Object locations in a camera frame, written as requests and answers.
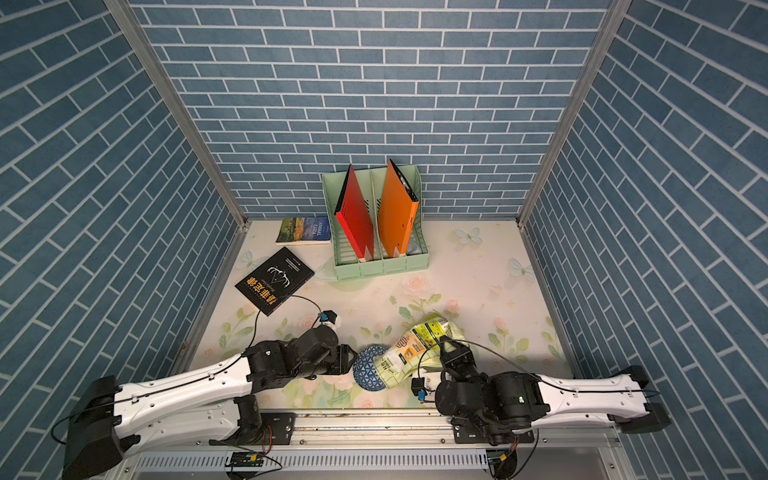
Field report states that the blue patterned ceramic bowl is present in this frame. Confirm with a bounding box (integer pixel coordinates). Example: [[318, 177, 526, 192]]
[[353, 344, 388, 392]]

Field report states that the green oats bag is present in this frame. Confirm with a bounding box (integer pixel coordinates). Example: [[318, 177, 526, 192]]
[[373, 313, 465, 388]]

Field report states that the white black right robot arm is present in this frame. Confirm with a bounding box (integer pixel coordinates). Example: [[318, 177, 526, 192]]
[[434, 336, 671, 445]]

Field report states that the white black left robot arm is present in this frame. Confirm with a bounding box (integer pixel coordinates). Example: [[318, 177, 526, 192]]
[[62, 325, 357, 479]]

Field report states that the mint green file organizer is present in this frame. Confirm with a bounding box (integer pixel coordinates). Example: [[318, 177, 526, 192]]
[[322, 167, 429, 281]]

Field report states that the black book with antlers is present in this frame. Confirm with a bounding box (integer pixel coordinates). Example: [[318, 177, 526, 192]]
[[235, 247, 315, 316]]

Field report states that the small black controller box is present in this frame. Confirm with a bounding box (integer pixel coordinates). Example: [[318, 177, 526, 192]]
[[225, 451, 264, 471]]

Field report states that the landscape cover book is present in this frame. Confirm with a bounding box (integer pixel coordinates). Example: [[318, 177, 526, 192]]
[[276, 217, 331, 245]]

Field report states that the red file folder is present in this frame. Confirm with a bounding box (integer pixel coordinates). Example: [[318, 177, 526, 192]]
[[334, 165, 374, 262]]

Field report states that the orange file folder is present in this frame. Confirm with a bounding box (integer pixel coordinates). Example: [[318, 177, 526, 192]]
[[377, 160, 419, 258]]

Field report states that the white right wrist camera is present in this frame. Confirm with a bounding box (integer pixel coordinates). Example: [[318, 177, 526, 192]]
[[411, 376, 430, 403]]

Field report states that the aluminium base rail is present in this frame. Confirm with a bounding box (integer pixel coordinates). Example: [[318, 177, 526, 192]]
[[106, 409, 634, 479]]

